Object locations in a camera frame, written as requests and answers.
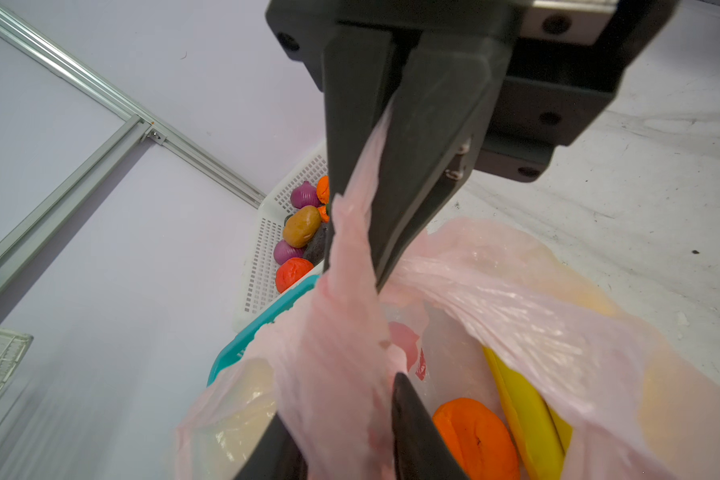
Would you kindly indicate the brown potato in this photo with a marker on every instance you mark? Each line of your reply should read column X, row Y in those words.
column 301, row 227

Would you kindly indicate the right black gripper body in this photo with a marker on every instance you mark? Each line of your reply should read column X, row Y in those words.
column 567, row 62

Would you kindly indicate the orange fruit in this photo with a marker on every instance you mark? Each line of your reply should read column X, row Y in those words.
column 477, row 439

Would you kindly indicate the dark purple eggplant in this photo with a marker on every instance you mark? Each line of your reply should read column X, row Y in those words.
column 316, row 248

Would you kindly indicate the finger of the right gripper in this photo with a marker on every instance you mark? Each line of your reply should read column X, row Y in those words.
column 438, row 118
column 362, row 68

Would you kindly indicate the pink plastic grocery bag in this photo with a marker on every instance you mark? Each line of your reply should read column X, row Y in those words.
column 327, row 365

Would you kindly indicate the yellow banana bunch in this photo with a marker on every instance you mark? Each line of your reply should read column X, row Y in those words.
column 541, row 435

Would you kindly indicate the purple round vegetable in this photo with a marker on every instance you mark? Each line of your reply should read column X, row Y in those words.
column 304, row 195

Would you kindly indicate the teal plastic fruit basket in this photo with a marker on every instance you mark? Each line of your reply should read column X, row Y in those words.
column 235, row 349

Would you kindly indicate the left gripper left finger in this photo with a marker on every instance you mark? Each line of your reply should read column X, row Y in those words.
column 275, row 457

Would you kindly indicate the red tomato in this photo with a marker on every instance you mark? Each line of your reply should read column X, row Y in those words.
column 290, row 272

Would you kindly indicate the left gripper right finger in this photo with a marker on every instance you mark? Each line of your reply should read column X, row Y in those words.
column 419, row 450

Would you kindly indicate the white plastic vegetable basket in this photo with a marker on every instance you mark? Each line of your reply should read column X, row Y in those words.
column 258, row 288

